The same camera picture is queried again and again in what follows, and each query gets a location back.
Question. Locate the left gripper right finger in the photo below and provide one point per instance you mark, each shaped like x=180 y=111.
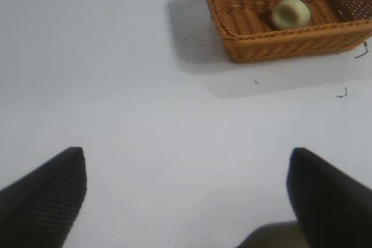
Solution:
x=331 y=201

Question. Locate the pale yellow round fruit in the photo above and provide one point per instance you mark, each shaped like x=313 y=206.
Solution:
x=290 y=14

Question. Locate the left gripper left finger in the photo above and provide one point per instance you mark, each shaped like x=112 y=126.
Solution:
x=46 y=201

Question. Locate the brown woven wicker basket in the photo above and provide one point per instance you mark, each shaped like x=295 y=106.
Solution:
x=279 y=44

